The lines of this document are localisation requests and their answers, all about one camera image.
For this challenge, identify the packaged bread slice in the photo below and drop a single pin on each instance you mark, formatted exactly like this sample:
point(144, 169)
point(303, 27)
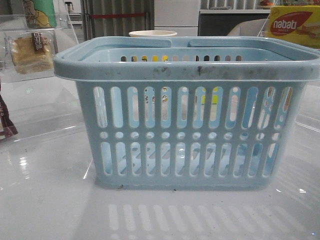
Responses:
point(31, 52)

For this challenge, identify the white paper cup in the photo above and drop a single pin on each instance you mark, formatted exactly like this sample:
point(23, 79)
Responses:
point(152, 33)

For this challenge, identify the light blue plastic basket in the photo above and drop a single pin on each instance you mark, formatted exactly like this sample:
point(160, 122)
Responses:
point(191, 113)

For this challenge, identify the yellow nabati wafer box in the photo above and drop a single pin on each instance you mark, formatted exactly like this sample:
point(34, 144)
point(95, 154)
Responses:
point(295, 24)

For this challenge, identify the brown snack packet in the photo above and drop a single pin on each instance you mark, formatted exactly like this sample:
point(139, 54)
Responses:
point(7, 127)

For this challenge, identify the green cartoon printed can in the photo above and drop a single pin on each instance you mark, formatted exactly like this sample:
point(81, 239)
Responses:
point(39, 14)

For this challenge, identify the clear acrylic display shelf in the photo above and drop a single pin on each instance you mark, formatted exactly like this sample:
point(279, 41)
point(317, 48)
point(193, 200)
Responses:
point(38, 103)

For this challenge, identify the white drawer cabinet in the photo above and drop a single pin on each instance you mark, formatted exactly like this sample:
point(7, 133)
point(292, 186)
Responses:
point(180, 16)

